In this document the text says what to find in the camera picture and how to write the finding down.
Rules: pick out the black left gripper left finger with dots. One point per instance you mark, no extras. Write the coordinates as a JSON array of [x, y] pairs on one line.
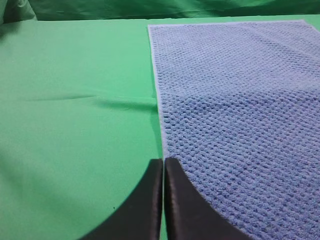
[[139, 217]]

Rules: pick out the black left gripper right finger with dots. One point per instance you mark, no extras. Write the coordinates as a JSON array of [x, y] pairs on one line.
[[188, 215]]

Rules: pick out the blue waffle-weave towel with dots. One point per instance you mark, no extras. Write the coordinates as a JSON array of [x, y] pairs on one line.
[[239, 107]]

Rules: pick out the green table cloth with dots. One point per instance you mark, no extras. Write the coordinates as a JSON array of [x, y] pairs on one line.
[[79, 120]]

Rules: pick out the green backdrop cloth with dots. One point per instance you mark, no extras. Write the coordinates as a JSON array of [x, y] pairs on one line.
[[73, 10]]

